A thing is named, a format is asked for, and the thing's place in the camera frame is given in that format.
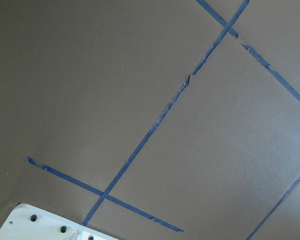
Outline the white central pillar with base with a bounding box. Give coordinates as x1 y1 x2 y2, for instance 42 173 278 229
0 203 114 240

